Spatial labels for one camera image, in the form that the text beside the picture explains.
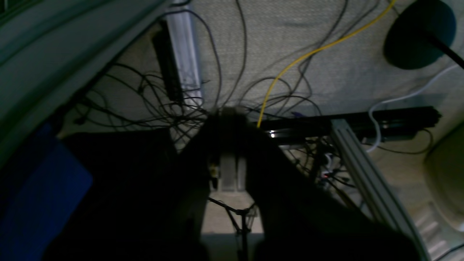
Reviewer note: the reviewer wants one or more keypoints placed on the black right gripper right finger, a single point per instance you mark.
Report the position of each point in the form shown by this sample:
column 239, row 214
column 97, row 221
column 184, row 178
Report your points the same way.
column 302, row 221

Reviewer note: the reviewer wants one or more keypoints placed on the silver aluminium frame rail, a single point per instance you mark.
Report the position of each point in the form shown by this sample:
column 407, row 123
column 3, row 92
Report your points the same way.
column 380, row 198

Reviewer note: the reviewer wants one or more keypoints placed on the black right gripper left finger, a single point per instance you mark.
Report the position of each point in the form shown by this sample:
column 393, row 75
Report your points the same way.
column 146, row 201

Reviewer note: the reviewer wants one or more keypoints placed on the black round stand base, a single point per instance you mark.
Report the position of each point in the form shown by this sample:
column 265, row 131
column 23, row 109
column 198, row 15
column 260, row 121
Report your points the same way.
column 422, row 34

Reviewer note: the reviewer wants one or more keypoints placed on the black power strip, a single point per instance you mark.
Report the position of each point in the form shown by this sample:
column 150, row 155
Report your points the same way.
column 166, row 60

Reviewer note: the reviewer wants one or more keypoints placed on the blue foam block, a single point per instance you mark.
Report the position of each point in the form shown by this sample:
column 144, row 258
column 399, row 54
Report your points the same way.
column 41, row 186

